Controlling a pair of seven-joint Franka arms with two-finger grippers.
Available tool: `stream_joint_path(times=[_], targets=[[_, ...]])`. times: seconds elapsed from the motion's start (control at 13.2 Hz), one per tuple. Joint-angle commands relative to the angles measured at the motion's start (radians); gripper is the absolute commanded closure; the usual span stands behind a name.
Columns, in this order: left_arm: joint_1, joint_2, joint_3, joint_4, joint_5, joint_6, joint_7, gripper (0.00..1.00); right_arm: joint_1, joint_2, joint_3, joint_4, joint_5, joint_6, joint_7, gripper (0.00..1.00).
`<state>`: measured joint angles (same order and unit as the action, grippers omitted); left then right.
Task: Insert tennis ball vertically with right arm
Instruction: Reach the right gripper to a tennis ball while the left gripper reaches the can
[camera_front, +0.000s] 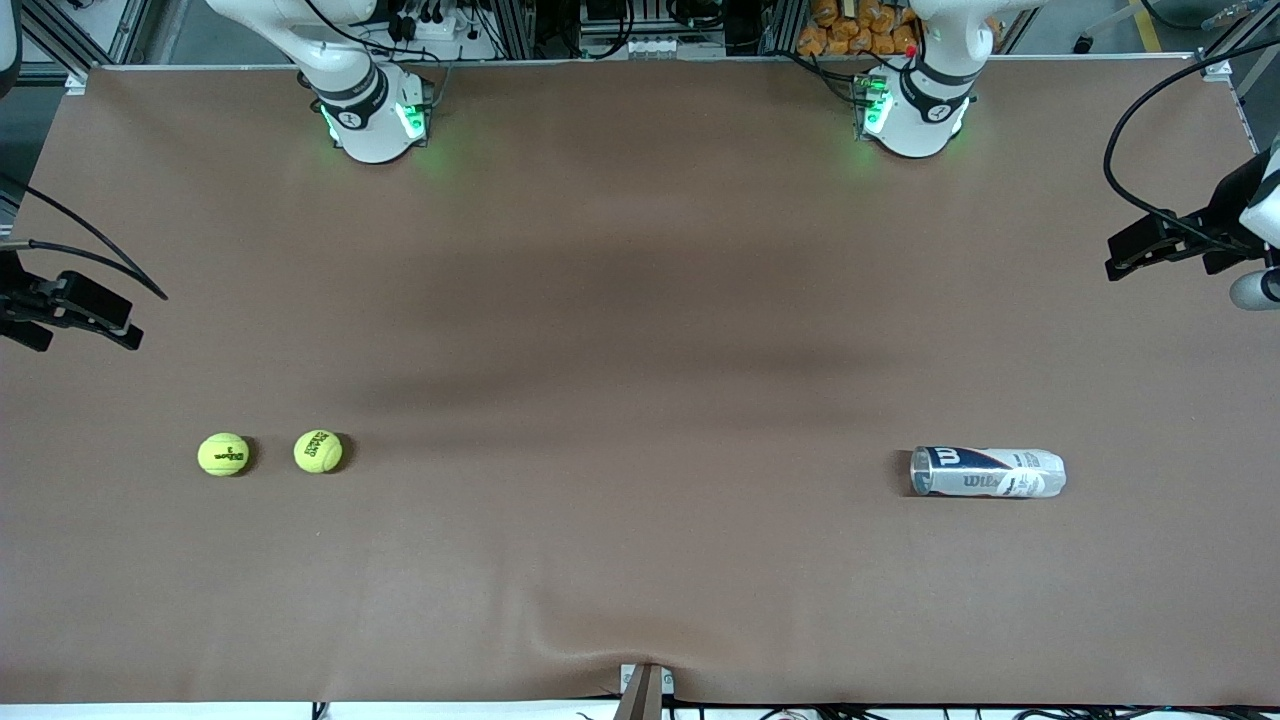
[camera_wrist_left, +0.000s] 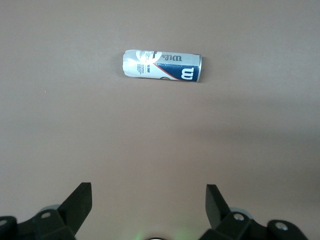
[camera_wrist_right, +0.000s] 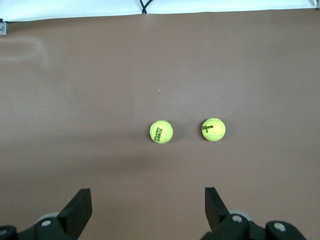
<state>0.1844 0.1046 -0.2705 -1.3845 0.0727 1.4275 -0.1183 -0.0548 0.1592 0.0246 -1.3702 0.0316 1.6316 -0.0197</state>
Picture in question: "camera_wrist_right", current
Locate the metal table edge bracket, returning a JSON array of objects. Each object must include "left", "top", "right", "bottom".
[{"left": 0, "top": 18, "right": 9, "bottom": 36}]

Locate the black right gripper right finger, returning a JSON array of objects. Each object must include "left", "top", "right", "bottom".
[{"left": 199, "top": 186, "right": 308, "bottom": 240}]

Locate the yellow Wilson three tennis ball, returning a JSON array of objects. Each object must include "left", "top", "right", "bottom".
[{"left": 201, "top": 117, "right": 227, "bottom": 142}]

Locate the yellow Roland Garros tennis ball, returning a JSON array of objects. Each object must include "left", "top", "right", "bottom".
[{"left": 149, "top": 119, "right": 174, "bottom": 144}]

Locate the thin black looped cable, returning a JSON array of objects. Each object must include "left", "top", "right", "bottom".
[{"left": 138, "top": 0, "right": 155, "bottom": 15}]

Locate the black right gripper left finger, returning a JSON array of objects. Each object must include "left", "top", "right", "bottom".
[{"left": 0, "top": 188, "right": 93, "bottom": 240}]

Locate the brown table mat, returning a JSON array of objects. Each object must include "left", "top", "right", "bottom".
[{"left": 0, "top": 10, "right": 320, "bottom": 240}]

